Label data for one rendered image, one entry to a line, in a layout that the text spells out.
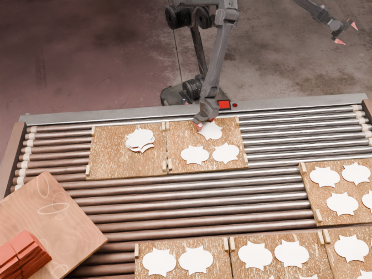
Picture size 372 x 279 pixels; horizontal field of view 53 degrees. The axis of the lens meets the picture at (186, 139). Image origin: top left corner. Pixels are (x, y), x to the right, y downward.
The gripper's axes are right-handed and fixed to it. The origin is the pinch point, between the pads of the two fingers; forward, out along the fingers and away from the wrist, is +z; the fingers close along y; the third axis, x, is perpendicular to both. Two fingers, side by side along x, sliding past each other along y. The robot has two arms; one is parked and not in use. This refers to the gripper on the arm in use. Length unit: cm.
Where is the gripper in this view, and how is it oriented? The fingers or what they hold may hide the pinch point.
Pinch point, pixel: (205, 125)
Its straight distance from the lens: 208.2
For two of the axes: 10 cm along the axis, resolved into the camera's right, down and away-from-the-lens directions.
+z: 0.6, 6.5, 7.5
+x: -6.9, -5.2, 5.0
